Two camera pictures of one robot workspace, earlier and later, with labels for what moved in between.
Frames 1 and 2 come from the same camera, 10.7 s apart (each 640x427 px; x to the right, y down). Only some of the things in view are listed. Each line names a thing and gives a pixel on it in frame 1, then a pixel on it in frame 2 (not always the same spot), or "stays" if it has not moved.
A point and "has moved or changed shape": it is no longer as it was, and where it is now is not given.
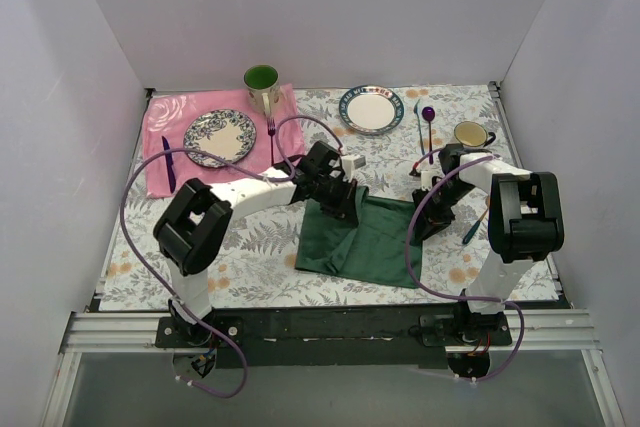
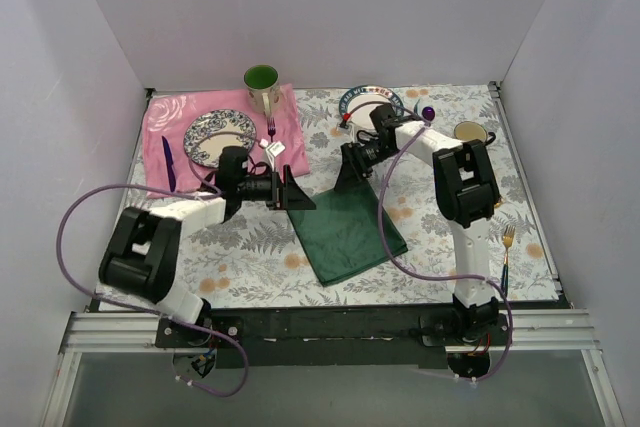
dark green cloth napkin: [373, 250] has moved or changed shape
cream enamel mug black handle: [473, 134] stays
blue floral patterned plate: [222, 132] stays
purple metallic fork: [271, 131] stays
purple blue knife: [170, 165] stays
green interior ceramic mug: [262, 85] stays
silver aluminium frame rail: [113, 332] stays
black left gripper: [338, 198] -> [278, 187]
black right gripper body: [432, 209] -> [353, 156]
